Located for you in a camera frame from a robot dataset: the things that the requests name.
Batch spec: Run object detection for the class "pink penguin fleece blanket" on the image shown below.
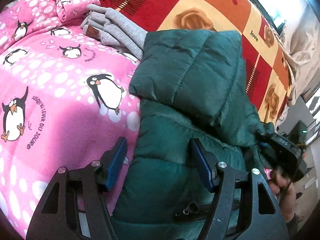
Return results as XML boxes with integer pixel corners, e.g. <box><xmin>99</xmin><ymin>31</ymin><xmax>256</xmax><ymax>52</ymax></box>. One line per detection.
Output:
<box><xmin>1</xmin><ymin>0</ymin><xmax>140</xmax><ymax>237</ymax></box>

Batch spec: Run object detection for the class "person's right hand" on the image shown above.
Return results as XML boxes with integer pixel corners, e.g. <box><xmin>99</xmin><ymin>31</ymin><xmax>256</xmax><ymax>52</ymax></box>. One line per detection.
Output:
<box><xmin>267</xmin><ymin>170</ymin><xmax>296</xmax><ymax>223</ymax></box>

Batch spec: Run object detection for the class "beige quilt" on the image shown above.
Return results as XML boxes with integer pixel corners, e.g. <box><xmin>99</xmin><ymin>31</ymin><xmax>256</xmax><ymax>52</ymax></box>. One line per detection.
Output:
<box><xmin>280</xmin><ymin>17</ymin><xmax>319</xmax><ymax>106</ymax></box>

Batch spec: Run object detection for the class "dark green puffer jacket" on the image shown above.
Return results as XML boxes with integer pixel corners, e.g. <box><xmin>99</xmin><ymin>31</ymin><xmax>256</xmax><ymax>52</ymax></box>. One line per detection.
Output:
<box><xmin>111</xmin><ymin>30</ymin><xmax>265</xmax><ymax>239</ymax></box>

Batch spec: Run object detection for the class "grey folded sweatshirt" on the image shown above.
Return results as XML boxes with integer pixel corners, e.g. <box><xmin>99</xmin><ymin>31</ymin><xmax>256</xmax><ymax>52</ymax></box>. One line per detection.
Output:
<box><xmin>80</xmin><ymin>4</ymin><xmax>148</xmax><ymax>60</ymax></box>

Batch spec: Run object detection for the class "red orange rose blanket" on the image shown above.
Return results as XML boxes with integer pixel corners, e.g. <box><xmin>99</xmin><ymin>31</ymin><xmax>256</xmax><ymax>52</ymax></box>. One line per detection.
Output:
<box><xmin>101</xmin><ymin>0</ymin><xmax>292</xmax><ymax>123</ymax></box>

